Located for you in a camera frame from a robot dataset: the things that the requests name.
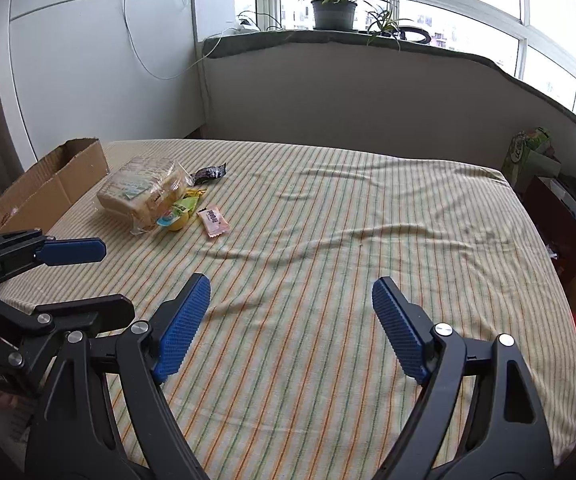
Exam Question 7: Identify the bagged sliced bread loaf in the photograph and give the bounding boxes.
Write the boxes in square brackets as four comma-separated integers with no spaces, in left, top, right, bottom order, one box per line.
[97,156,192,234]

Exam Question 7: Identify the green jelly cup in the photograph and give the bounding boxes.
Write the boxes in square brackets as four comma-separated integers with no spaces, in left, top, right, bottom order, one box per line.
[157,195,200,232]

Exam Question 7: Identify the green printed bag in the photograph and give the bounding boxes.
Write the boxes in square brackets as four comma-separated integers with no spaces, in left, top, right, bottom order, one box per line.
[502,127,561,193]

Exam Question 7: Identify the pink white candy packet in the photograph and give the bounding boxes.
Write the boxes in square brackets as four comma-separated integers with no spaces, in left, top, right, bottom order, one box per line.
[197,207,230,238]

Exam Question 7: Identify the small trailing plant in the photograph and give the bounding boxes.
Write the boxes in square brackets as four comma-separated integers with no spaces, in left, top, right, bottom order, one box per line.
[365,6,432,46]

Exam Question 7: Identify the red storage box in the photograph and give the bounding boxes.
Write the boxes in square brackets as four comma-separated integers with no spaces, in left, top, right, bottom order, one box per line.
[521,177,576,286]

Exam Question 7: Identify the small black snack packet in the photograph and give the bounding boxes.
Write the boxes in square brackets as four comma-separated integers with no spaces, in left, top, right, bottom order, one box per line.
[192,162,227,186]

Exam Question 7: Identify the person's left hand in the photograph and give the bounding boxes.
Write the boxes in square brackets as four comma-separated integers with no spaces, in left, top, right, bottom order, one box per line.
[0,392,18,410]

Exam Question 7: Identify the open cardboard box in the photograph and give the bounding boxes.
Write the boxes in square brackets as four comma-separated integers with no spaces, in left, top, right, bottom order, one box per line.
[0,138,109,234]

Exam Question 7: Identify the striped tablecloth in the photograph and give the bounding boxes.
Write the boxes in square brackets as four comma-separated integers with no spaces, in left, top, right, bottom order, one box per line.
[0,140,576,479]

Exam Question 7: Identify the white hanging cable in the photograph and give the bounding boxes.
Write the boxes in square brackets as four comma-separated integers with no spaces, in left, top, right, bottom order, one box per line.
[122,0,241,82]

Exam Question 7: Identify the white cabinet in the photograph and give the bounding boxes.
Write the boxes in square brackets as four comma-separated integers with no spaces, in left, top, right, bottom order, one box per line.
[0,0,204,168]

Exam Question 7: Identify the yellow candy wrapper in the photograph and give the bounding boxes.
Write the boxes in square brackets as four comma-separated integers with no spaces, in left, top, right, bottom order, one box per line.
[184,188,205,200]

